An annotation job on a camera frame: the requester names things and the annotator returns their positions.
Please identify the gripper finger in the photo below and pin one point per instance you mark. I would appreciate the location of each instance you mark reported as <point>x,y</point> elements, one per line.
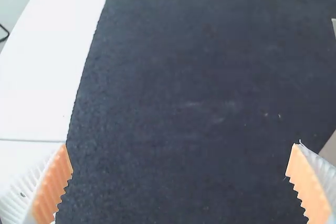
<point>50,182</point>
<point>312,182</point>

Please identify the black mat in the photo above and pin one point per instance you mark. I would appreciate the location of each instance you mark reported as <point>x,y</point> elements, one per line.
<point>183,90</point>

